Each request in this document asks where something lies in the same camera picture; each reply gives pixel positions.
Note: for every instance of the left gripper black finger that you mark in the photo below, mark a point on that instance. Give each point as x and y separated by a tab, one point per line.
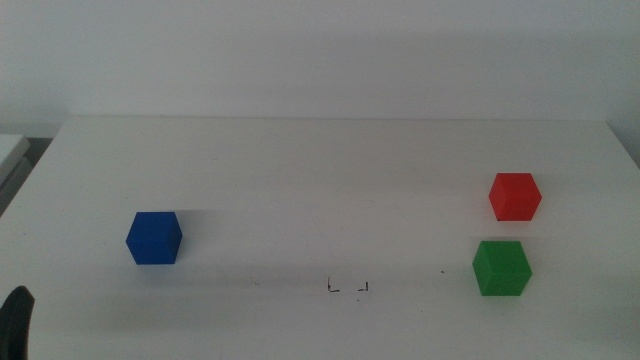
15	325

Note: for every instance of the blue cube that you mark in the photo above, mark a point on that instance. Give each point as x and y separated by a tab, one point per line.
152	240

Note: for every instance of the green cube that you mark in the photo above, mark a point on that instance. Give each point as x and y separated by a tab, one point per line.
501	270

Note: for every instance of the red cube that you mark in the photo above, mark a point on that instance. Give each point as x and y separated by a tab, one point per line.
515	197

